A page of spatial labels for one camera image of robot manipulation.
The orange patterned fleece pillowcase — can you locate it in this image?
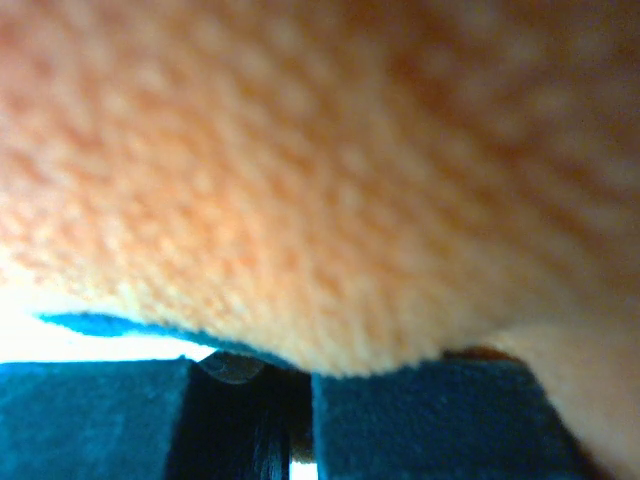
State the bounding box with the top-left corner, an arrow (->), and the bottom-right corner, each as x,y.
1,1 -> 639,479

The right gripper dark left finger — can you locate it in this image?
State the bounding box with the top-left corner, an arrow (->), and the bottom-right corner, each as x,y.
1,357 -> 313,479

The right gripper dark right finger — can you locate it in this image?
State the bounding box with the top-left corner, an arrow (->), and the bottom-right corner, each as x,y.
311,360 -> 608,479

